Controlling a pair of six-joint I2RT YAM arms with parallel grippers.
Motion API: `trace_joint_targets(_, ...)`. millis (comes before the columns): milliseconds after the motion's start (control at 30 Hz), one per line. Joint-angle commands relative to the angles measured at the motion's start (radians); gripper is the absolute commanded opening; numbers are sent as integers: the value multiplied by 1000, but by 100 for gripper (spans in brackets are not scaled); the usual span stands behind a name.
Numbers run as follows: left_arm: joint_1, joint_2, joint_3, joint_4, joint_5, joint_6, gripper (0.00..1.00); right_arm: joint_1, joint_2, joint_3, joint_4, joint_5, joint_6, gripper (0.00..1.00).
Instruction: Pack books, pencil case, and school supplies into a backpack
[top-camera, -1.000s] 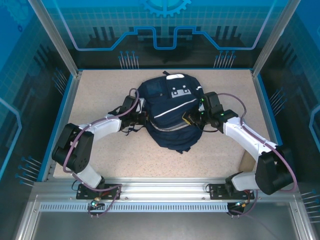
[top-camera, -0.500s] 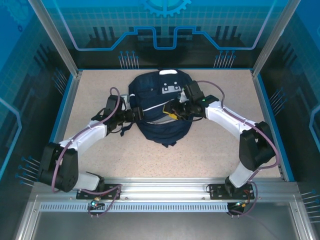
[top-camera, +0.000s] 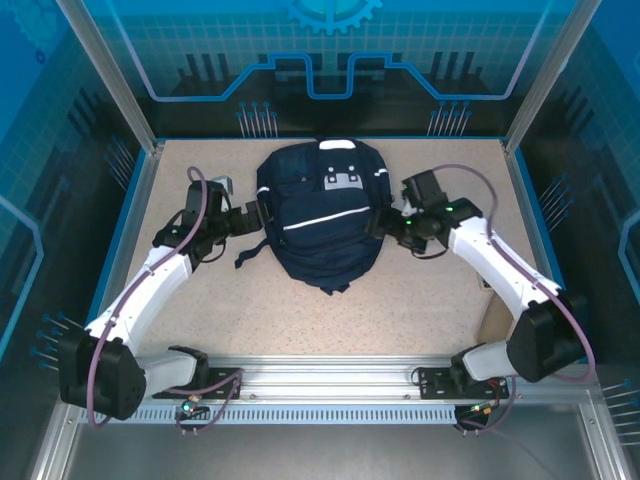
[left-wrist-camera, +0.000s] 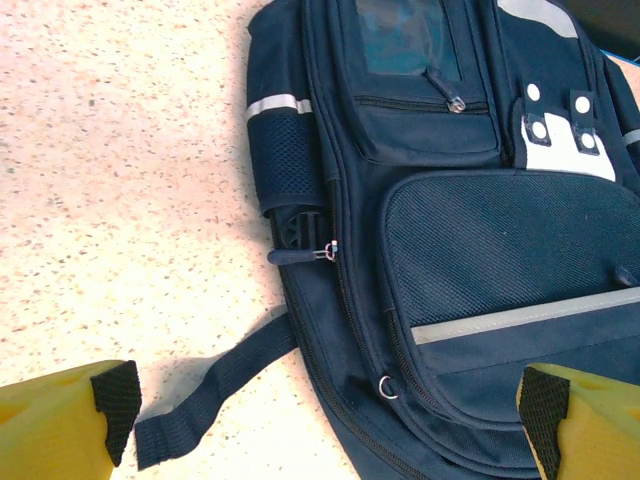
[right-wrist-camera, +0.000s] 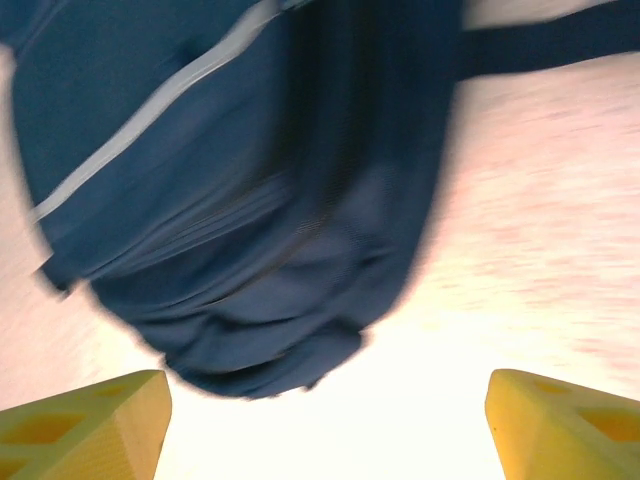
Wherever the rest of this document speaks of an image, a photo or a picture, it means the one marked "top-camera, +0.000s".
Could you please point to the blue printed side panel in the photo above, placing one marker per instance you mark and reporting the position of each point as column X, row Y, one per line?
column 600, row 150
column 50, row 150

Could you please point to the aluminium frame rail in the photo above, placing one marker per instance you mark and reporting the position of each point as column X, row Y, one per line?
column 325, row 375

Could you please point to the aluminium table side rail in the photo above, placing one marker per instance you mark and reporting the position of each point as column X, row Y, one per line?
column 127, row 240
column 522, row 210

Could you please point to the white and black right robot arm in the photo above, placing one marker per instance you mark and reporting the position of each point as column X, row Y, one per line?
column 500, row 270

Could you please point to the aluminium frame post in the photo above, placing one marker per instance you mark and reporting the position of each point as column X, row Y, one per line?
column 549, row 75
column 112, row 75

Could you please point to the blue printed back panel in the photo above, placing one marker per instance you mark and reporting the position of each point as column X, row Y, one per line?
column 320, row 50

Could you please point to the grey metal shelf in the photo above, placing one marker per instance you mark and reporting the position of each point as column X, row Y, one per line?
column 320, row 455

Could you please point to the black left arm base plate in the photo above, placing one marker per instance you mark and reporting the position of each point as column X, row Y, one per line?
column 222, row 387

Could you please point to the navy blue backpack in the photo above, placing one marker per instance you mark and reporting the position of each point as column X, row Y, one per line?
column 325, row 240

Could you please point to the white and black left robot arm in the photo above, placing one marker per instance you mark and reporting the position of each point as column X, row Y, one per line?
column 150, row 285

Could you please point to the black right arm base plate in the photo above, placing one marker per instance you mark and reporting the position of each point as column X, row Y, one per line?
column 435, row 385

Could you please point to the small connector with green light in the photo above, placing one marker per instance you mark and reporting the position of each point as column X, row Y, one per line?
column 189, row 407
column 482, row 409

